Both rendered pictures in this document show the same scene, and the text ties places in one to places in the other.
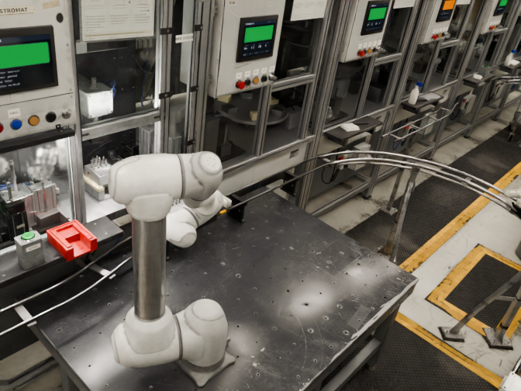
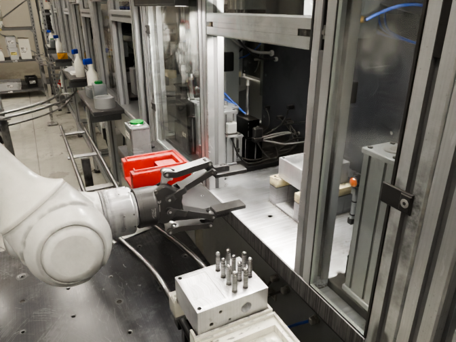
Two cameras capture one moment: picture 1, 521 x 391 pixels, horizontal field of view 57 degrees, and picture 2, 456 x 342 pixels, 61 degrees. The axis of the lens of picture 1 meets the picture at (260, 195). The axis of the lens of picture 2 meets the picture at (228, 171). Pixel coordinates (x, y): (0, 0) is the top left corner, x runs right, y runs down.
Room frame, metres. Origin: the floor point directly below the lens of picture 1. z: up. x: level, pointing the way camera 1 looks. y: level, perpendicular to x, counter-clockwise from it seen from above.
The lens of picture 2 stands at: (2.04, -0.09, 1.35)
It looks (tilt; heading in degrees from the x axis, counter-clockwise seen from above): 23 degrees down; 116
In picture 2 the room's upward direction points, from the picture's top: straight up
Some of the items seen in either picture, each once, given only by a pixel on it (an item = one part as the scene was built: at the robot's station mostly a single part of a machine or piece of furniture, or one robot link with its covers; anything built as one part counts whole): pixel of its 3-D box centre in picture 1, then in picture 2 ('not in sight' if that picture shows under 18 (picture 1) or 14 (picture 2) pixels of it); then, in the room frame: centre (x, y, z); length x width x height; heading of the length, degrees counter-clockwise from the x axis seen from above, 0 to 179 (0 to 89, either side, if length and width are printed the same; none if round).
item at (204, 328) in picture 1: (202, 329); not in sight; (1.18, 0.13, 0.85); 0.18 x 0.16 x 0.22; 115
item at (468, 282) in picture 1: (489, 288); not in sight; (2.73, -1.74, 0.01); 1.00 x 0.55 x 0.01; 142
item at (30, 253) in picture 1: (29, 248); (141, 141); (1.32, 0.81, 0.97); 0.08 x 0.08 x 0.12; 52
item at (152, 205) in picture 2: not in sight; (157, 203); (1.63, 0.45, 1.00); 0.09 x 0.07 x 0.08; 52
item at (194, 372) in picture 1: (207, 351); not in sight; (1.20, 0.10, 0.71); 0.22 x 0.18 x 0.06; 142
